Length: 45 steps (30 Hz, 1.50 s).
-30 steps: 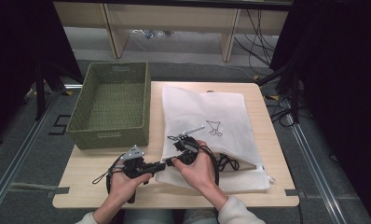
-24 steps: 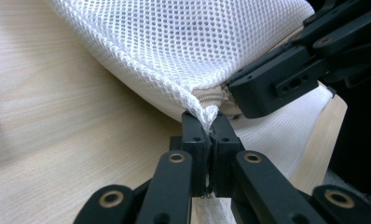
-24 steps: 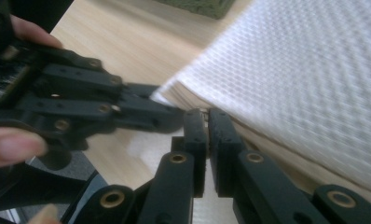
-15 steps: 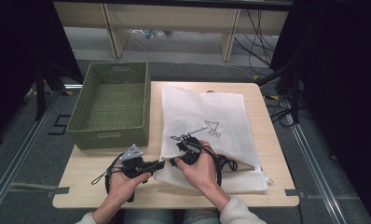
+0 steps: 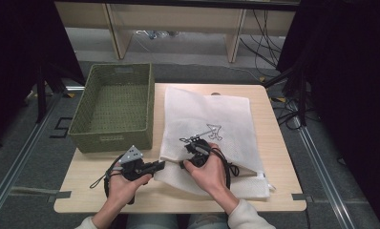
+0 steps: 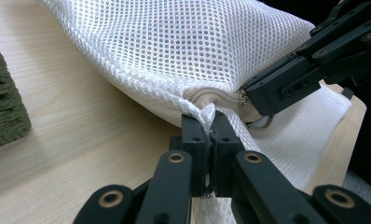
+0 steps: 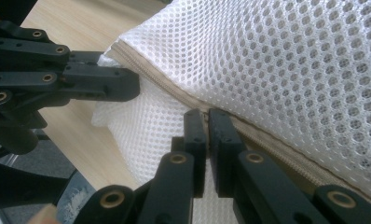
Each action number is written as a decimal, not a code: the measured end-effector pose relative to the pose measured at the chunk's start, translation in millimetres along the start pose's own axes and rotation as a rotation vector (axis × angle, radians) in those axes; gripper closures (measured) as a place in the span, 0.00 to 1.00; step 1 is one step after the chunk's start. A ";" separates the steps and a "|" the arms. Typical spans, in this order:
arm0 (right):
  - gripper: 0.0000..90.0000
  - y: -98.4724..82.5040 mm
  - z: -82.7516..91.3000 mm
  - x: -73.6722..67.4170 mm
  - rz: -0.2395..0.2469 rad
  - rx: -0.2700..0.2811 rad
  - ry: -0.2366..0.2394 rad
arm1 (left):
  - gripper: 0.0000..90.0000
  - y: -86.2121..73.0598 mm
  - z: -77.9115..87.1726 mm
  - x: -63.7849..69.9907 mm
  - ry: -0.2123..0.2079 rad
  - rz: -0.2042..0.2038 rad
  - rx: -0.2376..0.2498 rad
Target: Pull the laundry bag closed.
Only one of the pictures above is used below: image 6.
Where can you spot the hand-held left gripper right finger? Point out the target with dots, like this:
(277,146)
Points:
(224,143)

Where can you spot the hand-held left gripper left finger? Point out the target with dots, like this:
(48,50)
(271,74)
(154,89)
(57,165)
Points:
(199,146)

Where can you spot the white mesh laundry bag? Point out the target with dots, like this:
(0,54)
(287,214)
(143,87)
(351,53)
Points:
(174,46)

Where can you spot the green woven basket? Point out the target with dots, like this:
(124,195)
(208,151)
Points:
(3,109)

